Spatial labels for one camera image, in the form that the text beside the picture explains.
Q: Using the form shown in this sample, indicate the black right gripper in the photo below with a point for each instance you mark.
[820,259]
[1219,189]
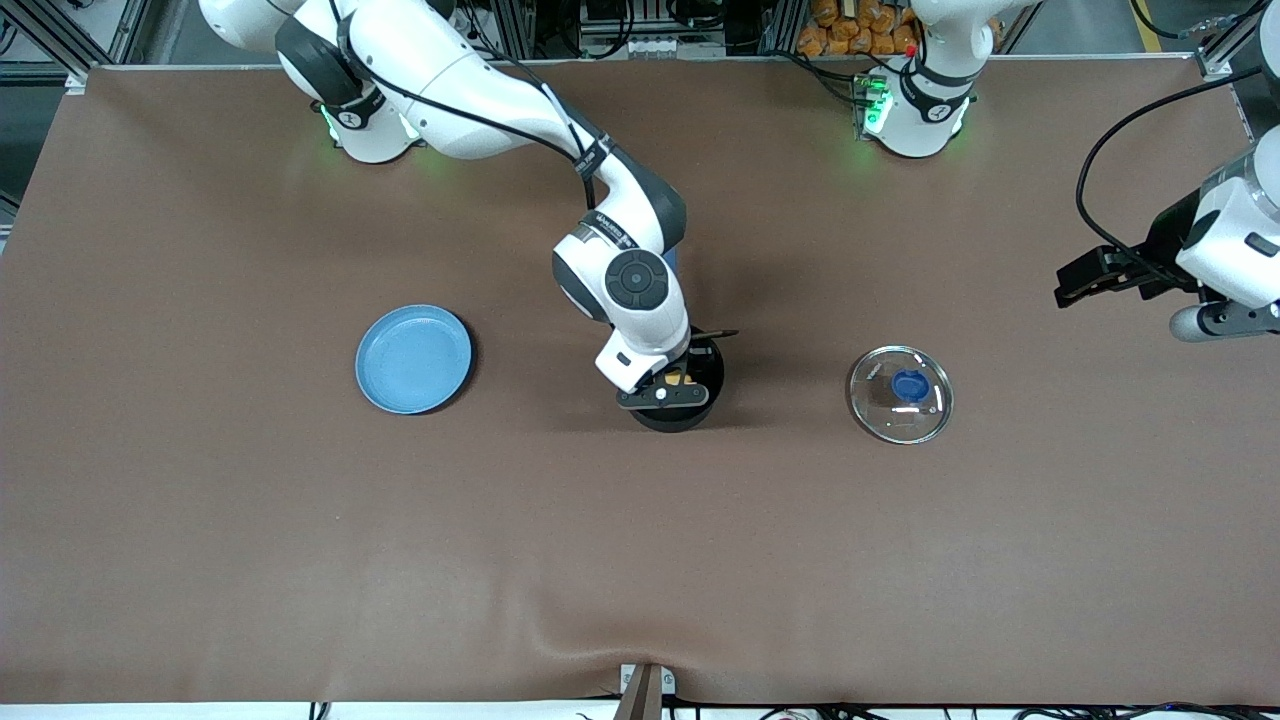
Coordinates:
[698,361]

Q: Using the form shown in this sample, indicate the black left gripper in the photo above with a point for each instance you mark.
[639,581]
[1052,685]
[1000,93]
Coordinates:
[1163,243]

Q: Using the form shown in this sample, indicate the yellow potato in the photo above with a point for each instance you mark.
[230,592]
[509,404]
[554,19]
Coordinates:
[676,377]

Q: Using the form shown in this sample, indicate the glass lid with blue knob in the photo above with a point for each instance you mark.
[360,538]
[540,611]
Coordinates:
[880,420]

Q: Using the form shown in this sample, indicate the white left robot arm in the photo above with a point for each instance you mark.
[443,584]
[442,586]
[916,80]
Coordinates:
[920,120]

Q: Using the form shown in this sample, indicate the blue round plate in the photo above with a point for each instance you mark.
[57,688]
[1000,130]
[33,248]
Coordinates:
[413,360]

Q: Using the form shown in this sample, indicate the bag of orange objects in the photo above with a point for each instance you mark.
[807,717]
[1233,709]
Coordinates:
[850,30]

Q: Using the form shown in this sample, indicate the white terminal strip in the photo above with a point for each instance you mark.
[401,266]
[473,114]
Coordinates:
[630,46]

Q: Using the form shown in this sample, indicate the brown table cloth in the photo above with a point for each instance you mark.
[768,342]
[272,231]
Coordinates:
[300,550]

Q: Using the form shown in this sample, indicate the white corner bracket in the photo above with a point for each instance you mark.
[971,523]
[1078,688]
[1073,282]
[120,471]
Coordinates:
[76,82]
[1216,68]

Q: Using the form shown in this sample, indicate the aluminium frame beam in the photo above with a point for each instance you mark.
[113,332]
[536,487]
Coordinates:
[50,35]
[1235,40]

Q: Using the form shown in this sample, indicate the metal bracket with post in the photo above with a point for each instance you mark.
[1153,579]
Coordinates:
[645,690]

